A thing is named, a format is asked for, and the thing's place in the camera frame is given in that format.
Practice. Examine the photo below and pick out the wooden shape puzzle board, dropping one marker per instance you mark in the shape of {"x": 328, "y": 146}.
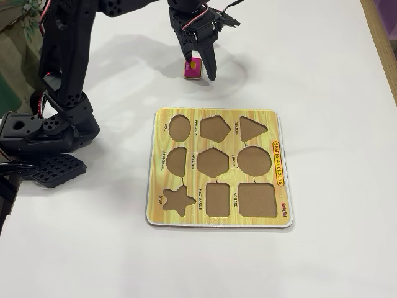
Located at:
{"x": 217, "y": 144}

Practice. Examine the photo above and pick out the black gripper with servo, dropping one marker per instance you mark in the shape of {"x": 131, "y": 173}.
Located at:
{"x": 188, "y": 40}

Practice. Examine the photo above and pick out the green leaf pattern cloth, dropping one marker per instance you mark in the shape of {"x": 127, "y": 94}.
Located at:
{"x": 12, "y": 62}

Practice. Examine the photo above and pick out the black robot base with clamp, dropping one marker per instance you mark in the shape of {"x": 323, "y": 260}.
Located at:
{"x": 46, "y": 149}

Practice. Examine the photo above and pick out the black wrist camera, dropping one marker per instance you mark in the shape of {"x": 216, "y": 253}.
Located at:
{"x": 229, "y": 20}

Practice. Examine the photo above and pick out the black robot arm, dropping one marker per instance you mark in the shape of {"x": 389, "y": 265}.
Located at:
{"x": 66, "y": 62}

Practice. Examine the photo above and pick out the pink rectangle piece yellow pin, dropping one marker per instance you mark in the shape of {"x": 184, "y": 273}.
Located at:
{"x": 190, "y": 73}

